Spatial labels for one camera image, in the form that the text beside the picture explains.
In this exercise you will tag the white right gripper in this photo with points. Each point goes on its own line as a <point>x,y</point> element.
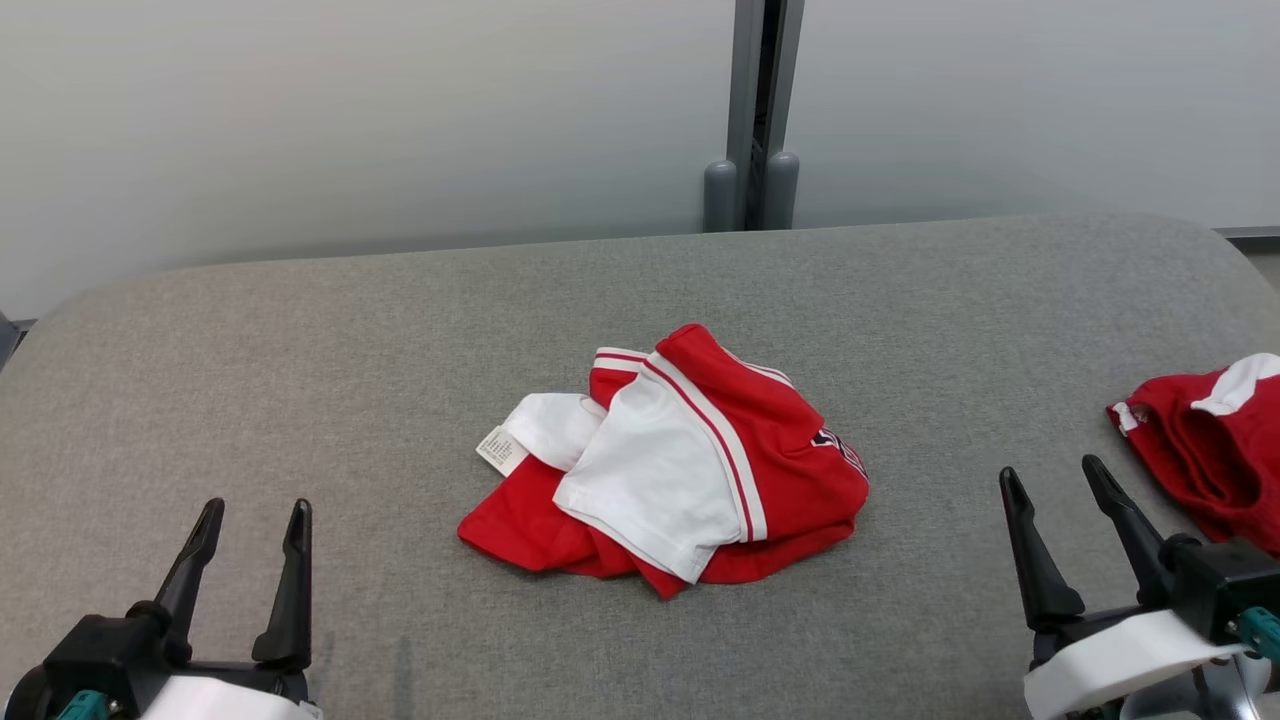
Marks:
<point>1120,655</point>

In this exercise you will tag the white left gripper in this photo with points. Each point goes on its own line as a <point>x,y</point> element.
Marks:
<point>230,695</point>

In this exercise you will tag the red shorts with Bulls print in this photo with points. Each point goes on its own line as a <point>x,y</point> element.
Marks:
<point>1210,460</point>

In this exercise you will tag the red t-shirt with white sleeves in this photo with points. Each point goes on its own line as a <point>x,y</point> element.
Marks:
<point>650,480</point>

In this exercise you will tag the grey curved furniture piece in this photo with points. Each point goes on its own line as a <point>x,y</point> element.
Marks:
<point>6,345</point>

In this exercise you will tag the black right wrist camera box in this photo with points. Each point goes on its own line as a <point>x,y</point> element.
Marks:
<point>1225,590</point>

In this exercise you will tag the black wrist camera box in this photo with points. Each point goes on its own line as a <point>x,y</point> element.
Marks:
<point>100,650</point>
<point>1225,590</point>

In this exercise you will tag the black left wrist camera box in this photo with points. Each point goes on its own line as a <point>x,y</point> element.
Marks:
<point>100,650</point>

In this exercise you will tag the grey partition post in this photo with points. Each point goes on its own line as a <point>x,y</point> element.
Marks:
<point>748,100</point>

